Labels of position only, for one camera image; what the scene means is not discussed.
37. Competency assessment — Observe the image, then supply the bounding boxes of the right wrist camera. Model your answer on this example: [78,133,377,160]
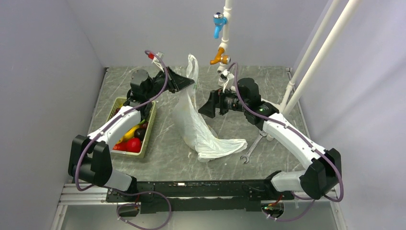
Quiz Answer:
[220,69,235,93]

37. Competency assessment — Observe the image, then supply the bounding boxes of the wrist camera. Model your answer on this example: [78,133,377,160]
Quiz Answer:
[220,69,235,93]
[148,51,164,69]

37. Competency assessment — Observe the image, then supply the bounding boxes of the yellow fake banana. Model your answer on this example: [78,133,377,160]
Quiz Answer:
[116,125,140,144]

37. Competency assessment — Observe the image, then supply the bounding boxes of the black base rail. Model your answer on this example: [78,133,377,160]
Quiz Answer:
[106,179,293,214]

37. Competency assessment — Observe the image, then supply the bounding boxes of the orange valve tap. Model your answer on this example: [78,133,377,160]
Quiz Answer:
[210,47,231,65]

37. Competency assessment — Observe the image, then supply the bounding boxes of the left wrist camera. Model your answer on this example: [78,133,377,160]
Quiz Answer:
[148,51,164,69]

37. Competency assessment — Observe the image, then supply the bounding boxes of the silver wrench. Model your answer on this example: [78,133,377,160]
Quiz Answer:
[240,130,267,164]

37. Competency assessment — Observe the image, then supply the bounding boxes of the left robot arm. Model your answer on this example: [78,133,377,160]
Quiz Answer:
[68,67,195,201]

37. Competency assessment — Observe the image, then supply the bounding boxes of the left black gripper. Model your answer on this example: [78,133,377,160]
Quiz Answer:
[145,67,195,100]

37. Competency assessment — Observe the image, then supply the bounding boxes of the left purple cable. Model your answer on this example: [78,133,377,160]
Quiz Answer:
[74,49,172,230]

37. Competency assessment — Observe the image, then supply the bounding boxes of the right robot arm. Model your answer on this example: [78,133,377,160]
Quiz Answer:
[198,78,342,200]

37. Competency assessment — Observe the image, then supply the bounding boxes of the purple cable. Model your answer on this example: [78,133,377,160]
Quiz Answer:
[74,49,172,230]
[227,62,344,222]

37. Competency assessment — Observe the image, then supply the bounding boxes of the red fake apple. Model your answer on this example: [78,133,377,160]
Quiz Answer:
[113,138,142,153]

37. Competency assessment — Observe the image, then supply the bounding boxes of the white plastic bag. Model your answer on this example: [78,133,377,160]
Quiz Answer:
[172,54,248,163]

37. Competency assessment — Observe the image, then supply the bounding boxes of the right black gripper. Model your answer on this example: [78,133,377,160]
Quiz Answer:
[198,85,248,118]

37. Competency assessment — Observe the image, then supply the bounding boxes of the white pvc pipe frame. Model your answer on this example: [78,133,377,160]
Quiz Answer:
[214,0,362,142]

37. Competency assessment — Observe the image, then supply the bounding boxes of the beige plastic basket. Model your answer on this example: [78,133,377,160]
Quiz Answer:
[111,101,157,158]

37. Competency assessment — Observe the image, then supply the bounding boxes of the blue valve tap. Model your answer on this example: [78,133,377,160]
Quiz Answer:
[213,12,228,39]

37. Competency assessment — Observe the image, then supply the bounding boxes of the dark purple fake fruit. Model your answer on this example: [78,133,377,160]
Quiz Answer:
[134,127,147,141]

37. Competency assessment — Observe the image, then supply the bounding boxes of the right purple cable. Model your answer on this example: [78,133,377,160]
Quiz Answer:
[227,62,344,222]

